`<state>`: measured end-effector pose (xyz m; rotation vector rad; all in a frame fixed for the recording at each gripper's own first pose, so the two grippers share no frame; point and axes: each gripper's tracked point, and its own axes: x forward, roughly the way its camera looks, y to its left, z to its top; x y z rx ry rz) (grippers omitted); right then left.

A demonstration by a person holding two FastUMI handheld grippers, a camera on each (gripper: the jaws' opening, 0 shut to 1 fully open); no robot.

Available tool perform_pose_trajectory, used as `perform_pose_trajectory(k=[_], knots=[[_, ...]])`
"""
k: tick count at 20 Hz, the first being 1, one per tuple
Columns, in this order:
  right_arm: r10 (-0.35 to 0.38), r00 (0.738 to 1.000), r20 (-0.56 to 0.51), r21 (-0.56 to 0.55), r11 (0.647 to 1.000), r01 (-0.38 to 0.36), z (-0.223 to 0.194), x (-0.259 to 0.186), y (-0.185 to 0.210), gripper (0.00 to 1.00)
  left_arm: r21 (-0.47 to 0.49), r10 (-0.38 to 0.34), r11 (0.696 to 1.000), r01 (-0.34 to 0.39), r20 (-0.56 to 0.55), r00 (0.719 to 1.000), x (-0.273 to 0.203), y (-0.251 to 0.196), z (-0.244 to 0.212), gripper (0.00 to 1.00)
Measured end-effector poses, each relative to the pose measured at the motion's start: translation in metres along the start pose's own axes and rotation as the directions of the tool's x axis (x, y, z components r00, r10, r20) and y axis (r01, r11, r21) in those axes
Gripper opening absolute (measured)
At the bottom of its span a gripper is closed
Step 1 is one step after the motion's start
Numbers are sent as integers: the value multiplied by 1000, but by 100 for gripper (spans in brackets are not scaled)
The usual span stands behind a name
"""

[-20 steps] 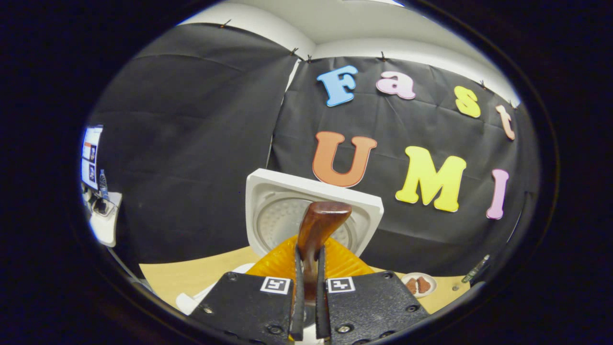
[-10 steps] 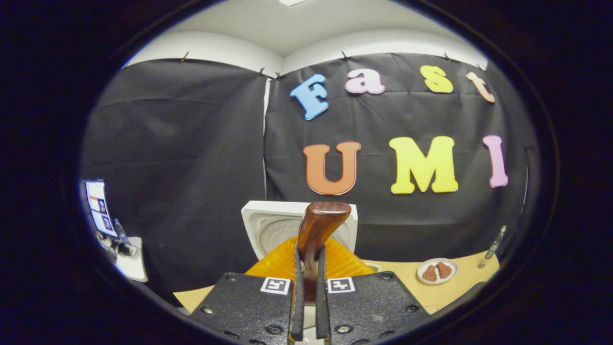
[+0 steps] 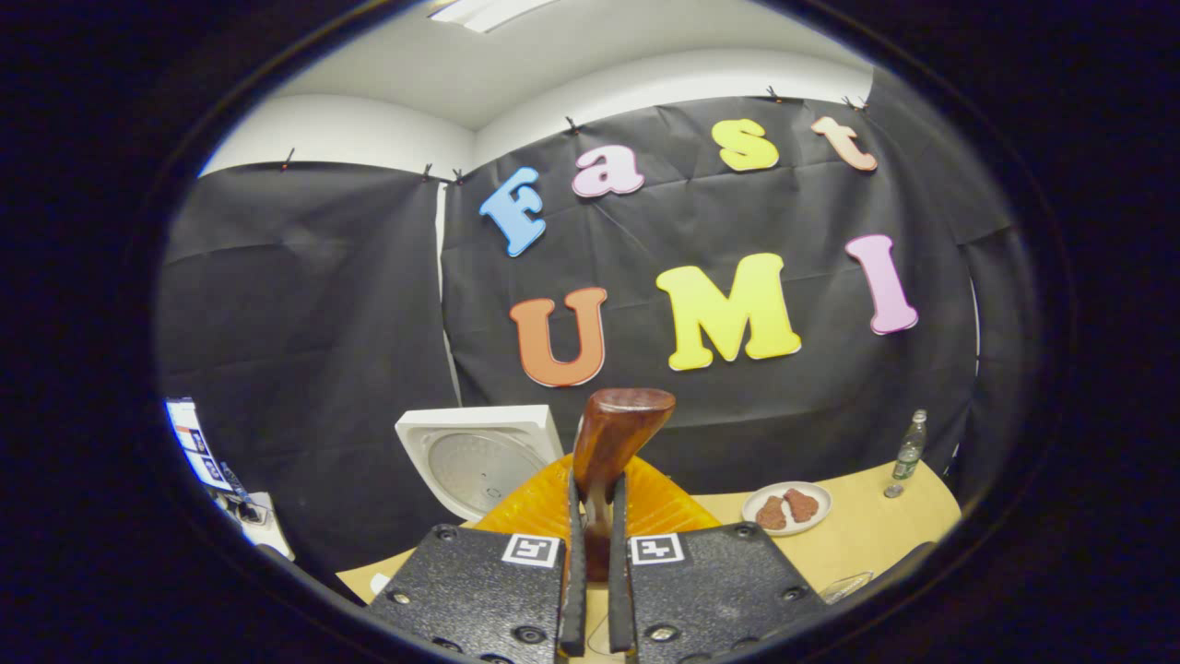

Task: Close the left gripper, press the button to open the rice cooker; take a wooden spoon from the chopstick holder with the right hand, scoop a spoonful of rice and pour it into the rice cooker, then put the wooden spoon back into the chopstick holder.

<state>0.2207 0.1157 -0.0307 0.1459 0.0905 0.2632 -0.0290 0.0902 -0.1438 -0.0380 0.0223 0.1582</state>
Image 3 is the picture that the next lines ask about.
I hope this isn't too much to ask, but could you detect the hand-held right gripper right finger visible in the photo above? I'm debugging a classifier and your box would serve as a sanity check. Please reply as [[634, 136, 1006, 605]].
[[608, 456, 831, 664]]

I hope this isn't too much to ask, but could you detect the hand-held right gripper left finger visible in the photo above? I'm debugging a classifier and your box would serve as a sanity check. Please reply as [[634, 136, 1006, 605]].
[[364, 456, 591, 664]]

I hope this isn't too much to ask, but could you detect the white rice cooker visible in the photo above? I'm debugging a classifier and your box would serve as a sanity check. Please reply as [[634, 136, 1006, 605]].
[[395, 404, 565, 525]]

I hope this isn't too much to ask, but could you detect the brown wooden spoon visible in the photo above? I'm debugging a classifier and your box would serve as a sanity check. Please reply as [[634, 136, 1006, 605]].
[[572, 387, 677, 584]]

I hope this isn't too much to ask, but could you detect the white round plate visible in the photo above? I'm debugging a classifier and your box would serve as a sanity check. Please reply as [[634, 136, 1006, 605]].
[[742, 480, 833, 538]]

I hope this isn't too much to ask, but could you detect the clear plastic water bottle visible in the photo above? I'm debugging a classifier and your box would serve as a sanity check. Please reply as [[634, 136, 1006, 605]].
[[892, 409, 928, 482]]

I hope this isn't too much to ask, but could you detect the black backdrop cloth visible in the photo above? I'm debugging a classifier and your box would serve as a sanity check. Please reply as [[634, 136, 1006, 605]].
[[155, 69, 1043, 573]]

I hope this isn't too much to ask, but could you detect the white printed sign board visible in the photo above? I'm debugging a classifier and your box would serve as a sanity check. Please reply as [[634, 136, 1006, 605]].
[[164, 397, 231, 494]]

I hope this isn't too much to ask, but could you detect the large ceiling light panel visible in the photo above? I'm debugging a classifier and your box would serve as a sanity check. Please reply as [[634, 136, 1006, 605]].
[[429, 0, 559, 34]]

